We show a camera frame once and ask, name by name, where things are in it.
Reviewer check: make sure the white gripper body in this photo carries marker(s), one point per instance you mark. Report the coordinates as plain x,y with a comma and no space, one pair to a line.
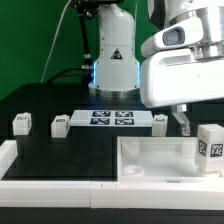
175,77

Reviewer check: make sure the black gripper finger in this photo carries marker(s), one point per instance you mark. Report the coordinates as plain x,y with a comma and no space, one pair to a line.
178,112

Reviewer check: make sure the white square tabletop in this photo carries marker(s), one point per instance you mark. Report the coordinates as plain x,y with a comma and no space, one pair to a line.
169,159

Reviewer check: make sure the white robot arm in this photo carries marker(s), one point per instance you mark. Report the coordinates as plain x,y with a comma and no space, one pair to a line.
116,72

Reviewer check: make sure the white U-shaped fence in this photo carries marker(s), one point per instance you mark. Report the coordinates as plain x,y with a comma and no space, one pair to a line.
207,194

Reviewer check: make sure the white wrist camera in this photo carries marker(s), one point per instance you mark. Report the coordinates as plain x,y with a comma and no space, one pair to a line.
183,34

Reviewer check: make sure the white marker base plate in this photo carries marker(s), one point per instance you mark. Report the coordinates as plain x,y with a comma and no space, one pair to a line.
111,118

